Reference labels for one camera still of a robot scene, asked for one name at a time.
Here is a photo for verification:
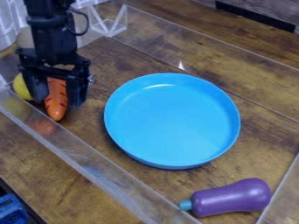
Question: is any blue round tray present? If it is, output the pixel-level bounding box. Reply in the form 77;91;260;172
104;73;240;170

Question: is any black baseboard strip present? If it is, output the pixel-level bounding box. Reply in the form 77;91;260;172
215;0;295;33

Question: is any purple toy eggplant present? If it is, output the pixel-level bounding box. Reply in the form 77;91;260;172
179;178;271;217

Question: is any blue plastic crate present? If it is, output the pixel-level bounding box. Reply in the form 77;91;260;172
0;193;29;224

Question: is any orange toy carrot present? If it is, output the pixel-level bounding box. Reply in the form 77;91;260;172
44;78;68;121

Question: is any clear acrylic barrier wall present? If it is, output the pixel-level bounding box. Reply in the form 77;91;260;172
0;0;299;224

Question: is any yellow toy lemon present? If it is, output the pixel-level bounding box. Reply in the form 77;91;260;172
13;73;33;101

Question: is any white curtain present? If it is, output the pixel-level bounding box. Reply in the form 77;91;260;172
0;0;27;51

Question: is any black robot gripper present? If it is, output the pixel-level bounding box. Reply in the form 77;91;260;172
16;14;93;109

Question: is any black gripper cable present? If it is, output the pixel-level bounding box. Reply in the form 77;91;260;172
64;6;91;37

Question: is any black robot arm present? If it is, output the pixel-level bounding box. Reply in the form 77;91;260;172
16;0;91;108

